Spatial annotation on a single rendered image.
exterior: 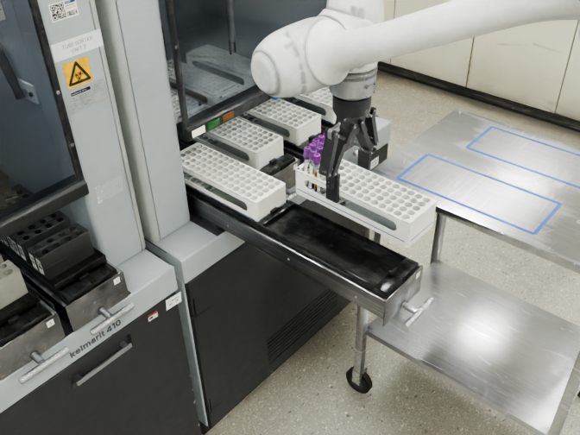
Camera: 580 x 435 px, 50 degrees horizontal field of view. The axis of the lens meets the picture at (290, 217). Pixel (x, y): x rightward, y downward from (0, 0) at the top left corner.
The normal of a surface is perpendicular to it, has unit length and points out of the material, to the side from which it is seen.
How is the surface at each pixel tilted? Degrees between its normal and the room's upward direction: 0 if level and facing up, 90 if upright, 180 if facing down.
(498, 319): 0
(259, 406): 0
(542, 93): 90
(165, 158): 90
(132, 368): 90
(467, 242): 0
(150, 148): 90
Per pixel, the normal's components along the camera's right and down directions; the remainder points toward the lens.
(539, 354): -0.02, -0.80
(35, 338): 0.75, 0.38
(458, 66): -0.66, 0.46
